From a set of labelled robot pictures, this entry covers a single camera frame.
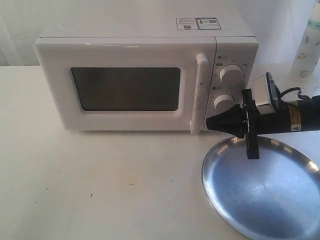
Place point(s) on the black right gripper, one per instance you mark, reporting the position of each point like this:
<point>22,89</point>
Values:
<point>240,122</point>

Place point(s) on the white microwave door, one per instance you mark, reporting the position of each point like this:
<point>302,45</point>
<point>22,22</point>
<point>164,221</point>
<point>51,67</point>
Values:
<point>129,84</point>

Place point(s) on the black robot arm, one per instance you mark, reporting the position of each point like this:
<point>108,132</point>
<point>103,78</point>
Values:
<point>298,116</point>

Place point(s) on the white microwave oven body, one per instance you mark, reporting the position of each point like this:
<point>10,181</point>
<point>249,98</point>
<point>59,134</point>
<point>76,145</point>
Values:
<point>236,44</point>

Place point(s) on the lower white control knob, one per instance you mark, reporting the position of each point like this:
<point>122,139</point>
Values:
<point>223,103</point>

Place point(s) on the white control knob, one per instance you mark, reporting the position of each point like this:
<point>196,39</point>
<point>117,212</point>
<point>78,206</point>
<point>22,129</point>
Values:
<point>231,75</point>
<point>223,103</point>

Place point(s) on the upper white control knob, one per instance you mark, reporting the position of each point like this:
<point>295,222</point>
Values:
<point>231,75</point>

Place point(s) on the round stainless steel plate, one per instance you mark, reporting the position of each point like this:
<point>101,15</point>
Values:
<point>275,197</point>

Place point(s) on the blue white label sticker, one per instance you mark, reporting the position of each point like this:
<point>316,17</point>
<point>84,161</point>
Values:
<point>197,23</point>

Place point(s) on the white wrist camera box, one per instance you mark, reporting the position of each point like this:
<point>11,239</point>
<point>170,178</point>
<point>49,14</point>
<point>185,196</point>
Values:
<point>266,94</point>

